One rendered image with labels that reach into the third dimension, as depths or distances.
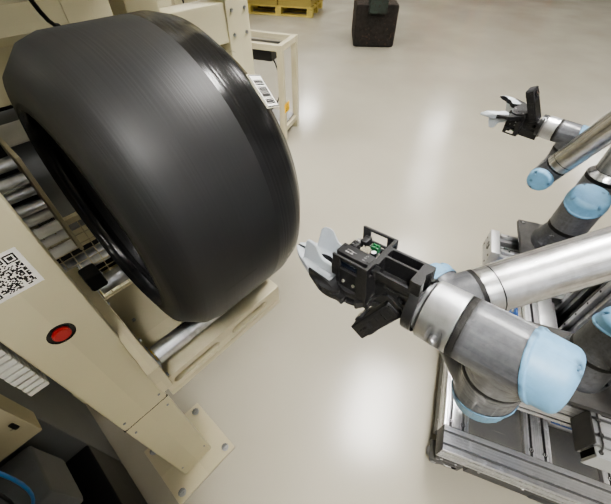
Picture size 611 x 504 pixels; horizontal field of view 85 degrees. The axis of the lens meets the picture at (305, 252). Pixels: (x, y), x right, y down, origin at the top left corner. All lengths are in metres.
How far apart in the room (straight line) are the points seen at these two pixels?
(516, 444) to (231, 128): 1.47
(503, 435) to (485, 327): 1.24
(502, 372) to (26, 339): 0.70
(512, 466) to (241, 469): 1.02
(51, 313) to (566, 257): 0.81
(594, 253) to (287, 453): 1.35
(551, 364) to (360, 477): 1.31
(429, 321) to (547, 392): 0.12
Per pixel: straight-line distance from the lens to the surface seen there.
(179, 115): 0.51
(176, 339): 0.82
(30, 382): 0.83
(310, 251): 0.47
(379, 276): 0.41
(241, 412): 1.69
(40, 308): 0.70
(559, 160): 1.36
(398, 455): 1.67
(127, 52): 0.57
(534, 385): 0.40
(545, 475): 1.62
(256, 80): 0.60
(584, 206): 1.37
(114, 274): 1.00
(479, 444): 1.56
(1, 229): 0.61
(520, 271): 0.56
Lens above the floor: 1.60
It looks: 47 degrees down
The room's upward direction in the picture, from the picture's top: straight up
